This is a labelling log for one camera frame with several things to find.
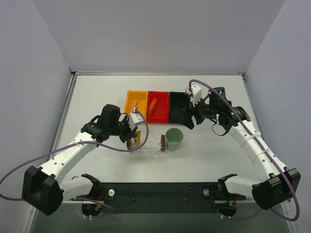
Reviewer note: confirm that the clear toothbrush holder brown ends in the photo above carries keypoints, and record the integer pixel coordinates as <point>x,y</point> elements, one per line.
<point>154,144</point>

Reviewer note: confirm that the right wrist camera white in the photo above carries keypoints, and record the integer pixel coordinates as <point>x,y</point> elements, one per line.
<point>195,94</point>

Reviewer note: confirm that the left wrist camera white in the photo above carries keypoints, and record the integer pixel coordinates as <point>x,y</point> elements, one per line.
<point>135,119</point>

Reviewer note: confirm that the mint green cup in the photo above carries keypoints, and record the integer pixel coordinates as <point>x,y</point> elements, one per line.
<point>174,138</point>

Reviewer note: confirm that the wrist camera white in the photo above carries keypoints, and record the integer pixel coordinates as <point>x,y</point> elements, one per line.
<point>135,119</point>
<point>195,94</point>

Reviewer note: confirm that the red plastic bin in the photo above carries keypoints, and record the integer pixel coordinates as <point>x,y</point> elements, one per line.
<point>160,113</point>

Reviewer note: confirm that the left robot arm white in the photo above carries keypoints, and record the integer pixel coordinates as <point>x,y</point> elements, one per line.
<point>44,187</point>

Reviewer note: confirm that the clear textured oval tray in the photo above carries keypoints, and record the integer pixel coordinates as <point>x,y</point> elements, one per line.
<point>166,153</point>

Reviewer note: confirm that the yellow plastic bin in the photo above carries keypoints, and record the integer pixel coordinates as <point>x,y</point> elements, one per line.
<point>136,99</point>

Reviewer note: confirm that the orange toothpaste tube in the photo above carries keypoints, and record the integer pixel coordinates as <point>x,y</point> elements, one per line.
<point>152,106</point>

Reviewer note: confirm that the black plastic bin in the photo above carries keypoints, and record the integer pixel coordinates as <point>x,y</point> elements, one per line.
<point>177,102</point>

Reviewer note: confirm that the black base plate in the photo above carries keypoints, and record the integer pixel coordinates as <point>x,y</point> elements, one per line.
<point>162,198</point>

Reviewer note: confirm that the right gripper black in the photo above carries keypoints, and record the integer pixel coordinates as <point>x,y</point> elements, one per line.
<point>193,113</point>

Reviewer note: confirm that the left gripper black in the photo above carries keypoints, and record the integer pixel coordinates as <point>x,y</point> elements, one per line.
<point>128,134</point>

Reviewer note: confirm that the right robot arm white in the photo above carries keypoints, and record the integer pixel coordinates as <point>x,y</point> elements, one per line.
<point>276,181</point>

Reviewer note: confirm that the yellow toothpaste tube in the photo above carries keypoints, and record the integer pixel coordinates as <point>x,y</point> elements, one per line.
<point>137,139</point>

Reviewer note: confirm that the pink toothbrush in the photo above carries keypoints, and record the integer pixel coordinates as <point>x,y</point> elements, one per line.
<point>134,106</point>

